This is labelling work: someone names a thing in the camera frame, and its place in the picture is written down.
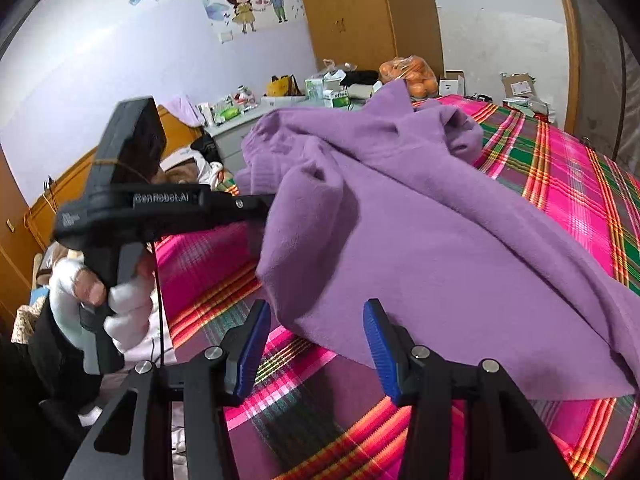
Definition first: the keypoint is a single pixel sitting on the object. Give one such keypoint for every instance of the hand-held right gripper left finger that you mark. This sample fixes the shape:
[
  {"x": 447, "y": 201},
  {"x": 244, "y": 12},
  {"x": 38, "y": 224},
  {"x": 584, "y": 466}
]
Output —
[{"x": 252, "y": 355}]

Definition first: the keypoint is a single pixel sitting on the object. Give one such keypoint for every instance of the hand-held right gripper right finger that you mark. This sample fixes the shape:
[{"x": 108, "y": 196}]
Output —
[{"x": 380, "y": 355}]

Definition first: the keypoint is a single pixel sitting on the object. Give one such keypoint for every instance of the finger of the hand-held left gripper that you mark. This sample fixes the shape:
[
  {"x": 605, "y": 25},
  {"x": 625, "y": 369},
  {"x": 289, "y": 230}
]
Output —
[{"x": 240, "y": 206}]

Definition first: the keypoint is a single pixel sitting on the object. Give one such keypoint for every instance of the purple fleece pants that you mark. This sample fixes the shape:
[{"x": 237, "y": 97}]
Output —
[{"x": 400, "y": 235}]

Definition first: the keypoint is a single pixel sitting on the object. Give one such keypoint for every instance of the person's left forearm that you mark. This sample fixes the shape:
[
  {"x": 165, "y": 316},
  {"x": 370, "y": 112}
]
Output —
[{"x": 50, "y": 360}]

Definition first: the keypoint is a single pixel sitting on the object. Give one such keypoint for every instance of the person's left hand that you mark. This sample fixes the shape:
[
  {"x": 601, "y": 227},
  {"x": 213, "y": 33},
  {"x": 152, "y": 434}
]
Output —
[{"x": 130, "y": 310}]

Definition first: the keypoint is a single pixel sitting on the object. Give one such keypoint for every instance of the brown and white bedding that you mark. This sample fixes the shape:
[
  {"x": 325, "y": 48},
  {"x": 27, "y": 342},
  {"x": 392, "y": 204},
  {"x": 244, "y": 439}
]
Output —
[{"x": 190, "y": 170}]

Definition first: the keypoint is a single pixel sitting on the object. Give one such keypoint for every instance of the white nightstand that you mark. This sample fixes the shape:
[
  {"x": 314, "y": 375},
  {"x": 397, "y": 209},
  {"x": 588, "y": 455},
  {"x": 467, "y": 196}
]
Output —
[{"x": 230, "y": 140}]

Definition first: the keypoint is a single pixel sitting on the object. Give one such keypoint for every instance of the wooden headboard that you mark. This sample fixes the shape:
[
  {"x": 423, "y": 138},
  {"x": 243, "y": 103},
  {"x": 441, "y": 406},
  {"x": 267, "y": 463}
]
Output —
[{"x": 70, "y": 180}]

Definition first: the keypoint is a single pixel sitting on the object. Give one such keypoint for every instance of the black cloth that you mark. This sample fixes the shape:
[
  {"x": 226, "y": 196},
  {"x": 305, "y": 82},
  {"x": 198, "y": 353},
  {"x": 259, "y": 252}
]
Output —
[{"x": 205, "y": 145}]

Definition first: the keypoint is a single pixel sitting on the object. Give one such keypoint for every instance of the green snack packet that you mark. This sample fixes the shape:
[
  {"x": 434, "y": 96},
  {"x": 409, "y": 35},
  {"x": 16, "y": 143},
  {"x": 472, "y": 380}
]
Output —
[{"x": 229, "y": 113}]

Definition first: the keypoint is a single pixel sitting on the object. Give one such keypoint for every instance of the lilac towel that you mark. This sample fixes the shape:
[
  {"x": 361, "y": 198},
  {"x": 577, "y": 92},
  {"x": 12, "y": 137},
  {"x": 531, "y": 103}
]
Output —
[{"x": 185, "y": 110}]

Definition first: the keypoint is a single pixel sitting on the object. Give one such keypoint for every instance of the wooden side cabinet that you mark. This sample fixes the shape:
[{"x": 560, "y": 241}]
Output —
[{"x": 15, "y": 240}]

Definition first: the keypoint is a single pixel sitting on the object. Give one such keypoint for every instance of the yellow bag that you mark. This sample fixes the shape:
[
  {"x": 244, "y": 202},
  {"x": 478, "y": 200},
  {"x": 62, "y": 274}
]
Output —
[{"x": 280, "y": 89}]

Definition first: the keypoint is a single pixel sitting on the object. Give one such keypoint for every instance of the green white box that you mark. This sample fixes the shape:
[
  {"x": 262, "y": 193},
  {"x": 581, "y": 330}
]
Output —
[{"x": 336, "y": 97}]

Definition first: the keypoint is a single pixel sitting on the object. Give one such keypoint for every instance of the black bag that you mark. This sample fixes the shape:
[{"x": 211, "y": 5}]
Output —
[{"x": 360, "y": 77}]

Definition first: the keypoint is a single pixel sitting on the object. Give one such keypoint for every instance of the bag of oranges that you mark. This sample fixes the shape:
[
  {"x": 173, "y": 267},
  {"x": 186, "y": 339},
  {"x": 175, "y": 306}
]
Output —
[{"x": 417, "y": 77}]

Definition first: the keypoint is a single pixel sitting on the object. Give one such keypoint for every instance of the wooden wardrobe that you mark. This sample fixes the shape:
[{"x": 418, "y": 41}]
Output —
[{"x": 360, "y": 10}]

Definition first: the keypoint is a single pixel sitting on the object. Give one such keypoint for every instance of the pink green plaid bed sheet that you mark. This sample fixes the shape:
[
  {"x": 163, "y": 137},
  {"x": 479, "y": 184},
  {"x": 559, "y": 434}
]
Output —
[{"x": 550, "y": 185}]

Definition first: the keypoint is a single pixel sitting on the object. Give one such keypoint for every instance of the white cardboard box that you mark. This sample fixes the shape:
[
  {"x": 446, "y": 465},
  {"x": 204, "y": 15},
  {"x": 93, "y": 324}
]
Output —
[{"x": 450, "y": 85}]

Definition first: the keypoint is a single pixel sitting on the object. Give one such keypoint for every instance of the grey plastic mailer bags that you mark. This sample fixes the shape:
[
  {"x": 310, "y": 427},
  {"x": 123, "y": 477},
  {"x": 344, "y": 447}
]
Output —
[{"x": 527, "y": 107}]

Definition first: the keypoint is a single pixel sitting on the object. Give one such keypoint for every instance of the brown cardboard box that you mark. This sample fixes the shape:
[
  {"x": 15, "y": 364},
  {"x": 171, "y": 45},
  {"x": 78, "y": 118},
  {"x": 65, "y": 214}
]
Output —
[{"x": 520, "y": 87}]

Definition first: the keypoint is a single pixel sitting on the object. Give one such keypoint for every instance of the wooden framed door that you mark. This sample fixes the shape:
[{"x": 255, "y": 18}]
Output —
[{"x": 600, "y": 60}]

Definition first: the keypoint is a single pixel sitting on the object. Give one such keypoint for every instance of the white wall socket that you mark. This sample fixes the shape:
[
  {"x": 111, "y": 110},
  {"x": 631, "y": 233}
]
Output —
[{"x": 226, "y": 36}]

